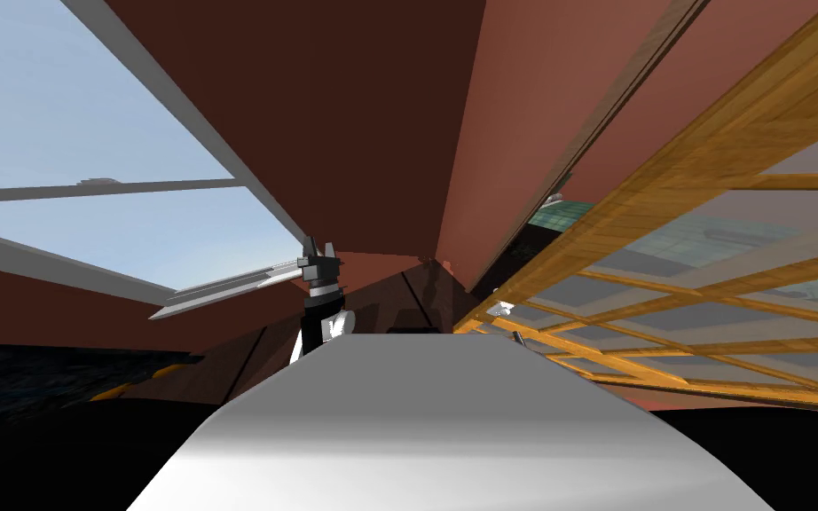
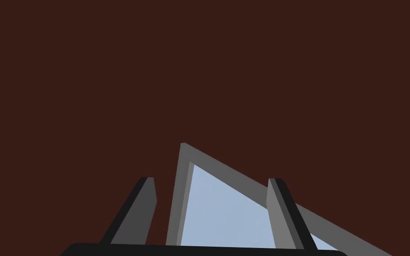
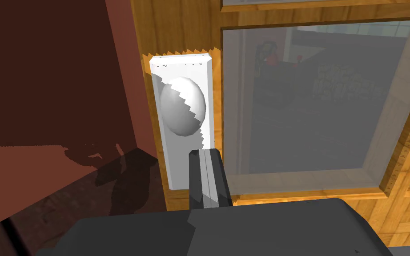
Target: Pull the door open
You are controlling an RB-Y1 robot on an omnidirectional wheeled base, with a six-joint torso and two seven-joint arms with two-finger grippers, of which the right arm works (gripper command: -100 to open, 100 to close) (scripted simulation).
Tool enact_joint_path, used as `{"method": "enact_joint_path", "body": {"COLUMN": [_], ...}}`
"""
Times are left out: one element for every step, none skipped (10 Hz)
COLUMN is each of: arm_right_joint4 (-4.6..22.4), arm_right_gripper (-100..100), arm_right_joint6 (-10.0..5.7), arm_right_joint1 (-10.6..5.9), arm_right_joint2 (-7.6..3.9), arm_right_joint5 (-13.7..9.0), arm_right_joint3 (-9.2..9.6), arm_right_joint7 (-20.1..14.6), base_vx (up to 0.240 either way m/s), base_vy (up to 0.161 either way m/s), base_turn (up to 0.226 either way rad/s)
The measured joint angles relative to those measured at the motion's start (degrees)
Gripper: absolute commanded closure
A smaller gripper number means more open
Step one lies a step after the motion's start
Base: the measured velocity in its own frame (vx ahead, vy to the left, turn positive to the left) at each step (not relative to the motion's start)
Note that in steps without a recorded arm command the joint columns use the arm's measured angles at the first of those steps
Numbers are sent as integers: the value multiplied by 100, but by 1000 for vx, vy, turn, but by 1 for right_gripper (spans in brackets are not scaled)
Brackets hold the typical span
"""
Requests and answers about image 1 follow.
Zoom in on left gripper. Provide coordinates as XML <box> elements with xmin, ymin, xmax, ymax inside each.
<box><xmin>297</xmin><ymin>237</ymin><xmax>343</xmax><ymax>289</ymax></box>

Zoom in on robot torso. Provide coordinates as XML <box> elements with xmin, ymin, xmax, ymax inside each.
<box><xmin>124</xmin><ymin>325</ymin><xmax>779</xmax><ymax>511</ymax></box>

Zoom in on grey framed window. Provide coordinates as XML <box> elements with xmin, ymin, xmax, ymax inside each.
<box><xmin>0</xmin><ymin>0</ymin><xmax>311</xmax><ymax>322</ymax></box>

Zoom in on wooden framed glass door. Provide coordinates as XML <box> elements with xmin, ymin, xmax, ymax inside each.
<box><xmin>451</xmin><ymin>0</ymin><xmax>818</xmax><ymax>417</ymax></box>

